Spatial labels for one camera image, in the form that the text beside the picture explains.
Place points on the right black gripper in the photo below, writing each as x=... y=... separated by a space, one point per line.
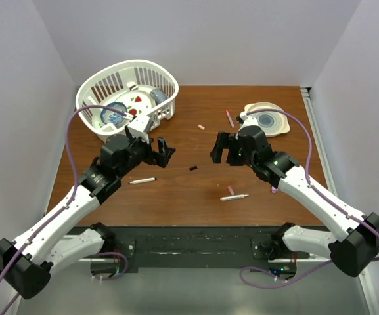
x=225 y=140

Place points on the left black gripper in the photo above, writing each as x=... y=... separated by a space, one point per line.
x=160 y=158

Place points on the white black-tip marker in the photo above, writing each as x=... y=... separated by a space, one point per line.
x=143 y=180

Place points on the pink highlighter pen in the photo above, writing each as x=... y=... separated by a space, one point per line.
x=231 y=122

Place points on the pink highlighter cap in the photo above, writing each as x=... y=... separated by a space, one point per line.
x=230 y=189

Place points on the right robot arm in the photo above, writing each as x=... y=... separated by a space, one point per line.
x=351 y=240

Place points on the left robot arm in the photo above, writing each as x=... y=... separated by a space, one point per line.
x=28 y=262

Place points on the purple pen cap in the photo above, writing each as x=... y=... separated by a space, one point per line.
x=274 y=189

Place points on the white pink-end marker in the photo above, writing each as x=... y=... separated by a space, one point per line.
x=234 y=197

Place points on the beige plate blue rings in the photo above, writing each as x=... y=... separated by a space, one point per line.
x=271 y=119

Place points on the white strawberry plate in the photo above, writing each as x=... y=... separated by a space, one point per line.
x=137 y=102

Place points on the grey blue cup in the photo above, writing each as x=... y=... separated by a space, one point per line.
x=158 y=95

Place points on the blue patterned bowl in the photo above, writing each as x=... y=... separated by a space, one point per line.
x=108 y=115

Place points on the white plastic dish basket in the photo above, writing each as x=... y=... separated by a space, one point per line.
x=112 y=97

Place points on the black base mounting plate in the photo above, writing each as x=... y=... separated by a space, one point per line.
x=195 y=246

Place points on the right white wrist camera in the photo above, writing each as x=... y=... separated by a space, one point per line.
x=245 y=120

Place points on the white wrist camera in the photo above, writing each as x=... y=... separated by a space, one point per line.
x=140 y=124
x=245 y=120

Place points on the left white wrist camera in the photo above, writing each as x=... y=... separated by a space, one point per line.
x=140 y=124

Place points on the aluminium frame rail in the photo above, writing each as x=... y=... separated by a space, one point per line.
x=365 y=280

